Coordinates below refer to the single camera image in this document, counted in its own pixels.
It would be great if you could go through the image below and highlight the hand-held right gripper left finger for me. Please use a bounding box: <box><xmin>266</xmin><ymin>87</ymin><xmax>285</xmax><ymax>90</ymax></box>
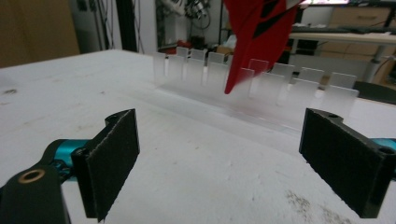
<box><xmin>49</xmin><ymin>107</ymin><xmax>141</xmax><ymax>224</ymax></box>

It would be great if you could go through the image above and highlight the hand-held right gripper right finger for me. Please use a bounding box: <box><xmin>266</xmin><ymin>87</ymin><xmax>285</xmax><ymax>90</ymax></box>
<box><xmin>298</xmin><ymin>107</ymin><xmax>396</xmax><ymax>219</ymax></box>

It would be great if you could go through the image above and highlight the clear acrylic rack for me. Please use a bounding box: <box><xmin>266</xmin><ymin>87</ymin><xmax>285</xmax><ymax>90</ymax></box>
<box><xmin>151</xmin><ymin>46</ymin><xmax>361</xmax><ymax>133</ymax></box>

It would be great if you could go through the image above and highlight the red baseball cap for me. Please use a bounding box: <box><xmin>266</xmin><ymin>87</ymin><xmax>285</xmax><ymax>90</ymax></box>
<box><xmin>222</xmin><ymin>0</ymin><xmax>308</xmax><ymax>95</ymax></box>

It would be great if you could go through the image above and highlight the grey desk leg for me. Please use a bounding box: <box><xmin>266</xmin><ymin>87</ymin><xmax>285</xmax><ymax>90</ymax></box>
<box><xmin>361</xmin><ymin>45</ymin><xmax>388</xmax><ymax>82</ymax></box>

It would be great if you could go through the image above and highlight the light desk top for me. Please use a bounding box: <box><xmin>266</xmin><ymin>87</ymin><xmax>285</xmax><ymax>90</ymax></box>
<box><xmin>289</xmin><ymin>31</ymin><xmax>396</xmax><ymax>47</ymax></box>

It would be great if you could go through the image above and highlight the brown board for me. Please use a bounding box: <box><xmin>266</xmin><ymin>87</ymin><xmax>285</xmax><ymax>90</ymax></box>
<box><xmin>0</xmin><ymin>0</ymin><xmax>81</xmax><ymax>69</ymax></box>

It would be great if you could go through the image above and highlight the black metal frame with cables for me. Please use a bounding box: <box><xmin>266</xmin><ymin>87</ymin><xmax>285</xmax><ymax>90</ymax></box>
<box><xmin>92</xmin><ymin>0</ymin><xmax>138</xmax><ymax>53</ymax></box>

